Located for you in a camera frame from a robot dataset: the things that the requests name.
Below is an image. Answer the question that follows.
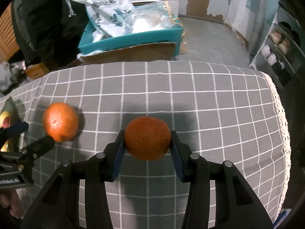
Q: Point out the group of shoes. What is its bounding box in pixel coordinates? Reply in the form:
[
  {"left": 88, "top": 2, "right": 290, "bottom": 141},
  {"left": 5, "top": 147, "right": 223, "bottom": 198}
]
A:
[{"left": 261, "top": 21, "right": 301, "bottom": 82}]

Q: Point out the large cardboard box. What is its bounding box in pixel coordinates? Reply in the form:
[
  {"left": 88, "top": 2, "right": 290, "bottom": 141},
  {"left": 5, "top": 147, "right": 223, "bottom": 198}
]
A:
[{"left": 77, "top": 41, "right": 178, "bottom": 65}]

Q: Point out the metal pipe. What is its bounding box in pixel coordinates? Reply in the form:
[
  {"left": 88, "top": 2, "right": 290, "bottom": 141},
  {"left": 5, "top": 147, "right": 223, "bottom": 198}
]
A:
[{"left": 248, "top": 0, "right": 283, "bottom": 56}]

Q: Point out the orange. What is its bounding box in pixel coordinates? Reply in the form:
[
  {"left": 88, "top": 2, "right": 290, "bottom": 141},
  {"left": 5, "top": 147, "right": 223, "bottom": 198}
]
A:
[
  {"left": 124, "top": 116, "right": 172, "bottom": 161},
  {"left": 42, "top": 102, "right": 79, "bottom": 143}
]

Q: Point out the green glass bowl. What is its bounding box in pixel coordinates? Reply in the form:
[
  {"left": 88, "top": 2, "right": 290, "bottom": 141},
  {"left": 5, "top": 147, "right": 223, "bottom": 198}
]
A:
[{"left": 0, "top": 97, "right": 26, "bottom": 153}]

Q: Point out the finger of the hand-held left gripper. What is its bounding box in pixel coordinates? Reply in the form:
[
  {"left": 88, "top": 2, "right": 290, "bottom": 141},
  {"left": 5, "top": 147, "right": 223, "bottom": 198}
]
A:
[
  {"left": 21, "top": 135, "right": 56, "bottom": 161},
  {"left": 0, "top": 121, "right": 29, "bottom": 140}
]

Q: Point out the grey checked tablecloth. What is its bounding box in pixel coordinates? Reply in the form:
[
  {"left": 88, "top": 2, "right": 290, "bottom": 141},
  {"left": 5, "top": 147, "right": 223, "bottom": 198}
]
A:
[{"left": 0, "top": 61, "right": 292, "bottom": 229}]

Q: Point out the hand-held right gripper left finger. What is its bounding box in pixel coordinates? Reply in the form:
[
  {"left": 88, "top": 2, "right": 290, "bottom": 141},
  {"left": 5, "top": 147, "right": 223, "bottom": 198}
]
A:
[{"left": 20, "top": 130, "right": 126, "bottom": 229}]

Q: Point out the black hooded coat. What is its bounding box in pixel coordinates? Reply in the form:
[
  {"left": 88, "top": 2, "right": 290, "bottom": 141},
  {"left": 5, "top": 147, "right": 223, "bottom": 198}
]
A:
[{"left": 11, "top": 0, "right": 90, "bottom": 64}]

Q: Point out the printed white rice bag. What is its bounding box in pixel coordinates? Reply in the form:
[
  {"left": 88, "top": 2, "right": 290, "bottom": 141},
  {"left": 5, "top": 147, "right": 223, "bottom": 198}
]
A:
[{"left": 58, "top": 0, "right": 135, "bottom": 44}]

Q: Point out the grey shoe rack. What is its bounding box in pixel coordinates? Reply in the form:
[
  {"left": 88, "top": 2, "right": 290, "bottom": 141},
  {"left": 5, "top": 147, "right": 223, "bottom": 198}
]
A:
[{"left": 249, "top": 2, "right": 305, "bottom": 89}]

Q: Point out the clear plastic bag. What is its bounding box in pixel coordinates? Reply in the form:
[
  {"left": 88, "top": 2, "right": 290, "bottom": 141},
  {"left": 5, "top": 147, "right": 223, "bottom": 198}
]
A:
[{"left": 122, "top": 1, "right": 180, "bottom": 33}]

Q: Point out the teal box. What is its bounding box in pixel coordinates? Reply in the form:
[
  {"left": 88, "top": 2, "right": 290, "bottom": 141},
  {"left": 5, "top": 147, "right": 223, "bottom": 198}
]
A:
[{"left": 78, "top": 17, "right": 185, "bottom": 57}]

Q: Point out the wooden louvered wardrobe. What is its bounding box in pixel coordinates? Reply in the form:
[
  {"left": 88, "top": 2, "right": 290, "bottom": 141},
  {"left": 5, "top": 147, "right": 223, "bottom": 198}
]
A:
[{"left": 0, "top": 3, "right": 21, "bottom": 62}]

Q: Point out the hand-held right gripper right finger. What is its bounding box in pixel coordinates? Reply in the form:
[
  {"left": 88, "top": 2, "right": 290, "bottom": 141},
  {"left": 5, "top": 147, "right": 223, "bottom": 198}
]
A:
[{"left": 170, "top": 131, "right": 273, "bottom": 229}]

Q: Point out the wooden drawer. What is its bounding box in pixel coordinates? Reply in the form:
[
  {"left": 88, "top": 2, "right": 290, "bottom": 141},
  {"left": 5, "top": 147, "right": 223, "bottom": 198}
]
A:
[{"left": 24, "top": 62, "right": 51, "bottom": 80}]

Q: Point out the grey clothes pile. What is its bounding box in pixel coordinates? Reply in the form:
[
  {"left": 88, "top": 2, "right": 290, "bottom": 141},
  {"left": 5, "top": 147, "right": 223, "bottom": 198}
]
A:
[{"left": 0, "top": 61, "right": 27, "bottom": 94}]

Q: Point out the person's left hand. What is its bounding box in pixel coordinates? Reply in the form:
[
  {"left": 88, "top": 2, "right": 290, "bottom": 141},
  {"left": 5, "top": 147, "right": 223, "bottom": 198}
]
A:
[{"left": 0, "top": 193, "right": 23, "bottom": 220}]

